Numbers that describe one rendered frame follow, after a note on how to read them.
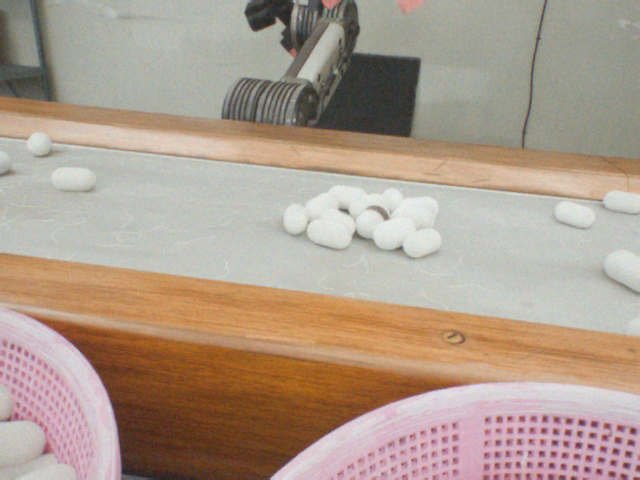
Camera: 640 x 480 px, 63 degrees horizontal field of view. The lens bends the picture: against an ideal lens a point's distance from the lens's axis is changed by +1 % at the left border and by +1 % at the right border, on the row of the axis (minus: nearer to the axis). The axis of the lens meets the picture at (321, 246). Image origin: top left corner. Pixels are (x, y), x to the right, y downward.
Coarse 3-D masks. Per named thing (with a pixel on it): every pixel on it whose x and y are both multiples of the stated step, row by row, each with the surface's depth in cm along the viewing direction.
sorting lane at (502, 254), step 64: (0, 192) 44; (64, 192) 45; (128, 192) 46; (192, 192) 47; (256, 192) 48; (320, 192) 50; (448, 192) 52; (512, 192) 53; (64, 256) 34; (128, 256) 35; (192, 256) 35; (256, 256) 36; (320, 256) 37; (384, 256) 37; (448, 256) 38; (512, 256) 39; (576, 256) 40; (576, 320) 31
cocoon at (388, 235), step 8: (384, 224) 37; (392, 224) 37; (400, 224) 38; (408, 224) 38; (376, 232) 38; (384, 232) 37; (392, 232) 37; (400, 232) 37; (408, 232) 38; (376, 240) 38; (384, 240) 37; (392, 240) 37; (400, 240) 38; (384, 248) 38; (392, 248) 38
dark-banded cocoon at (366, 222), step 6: (378, 204) 41; (366, 210) 40; (372, 210) 39; (360, 216) 39; (366, 216) 39; (372, 216) 39; (378, 216) 39; (360, 222) 39; (366, 222) 39; (372, 222) 39; (378, 222) 39; (360, 228) 39; (366, 228) 39; (372, 228) 39; (360, 234) 39; (366, 234) 39; (372, 234) 39
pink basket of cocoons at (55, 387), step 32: (0, 320) 22; (32, 320) 22; (0, 352) 22; (32, 352) 21; (64, 352) 20; (32, 384) 22; (64, 384) 20; (96, 384) 19; (32, 416) 21; (64, 416) 20; (96, 416) 17; (64, 448) 20; (96, 448) 17
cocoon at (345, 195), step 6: (336, 186) 45; (342, 186) 45; (330, 192) 45; (336, 192) 45; (342, 192) 45; (348, 192) 44; (354, 192) 44; (360, 192) 44; (336, 198) 45; (342, 198) 44; (348, 198) 44; (354, 198) 44; (342, 204) 45; (348, 204) 45
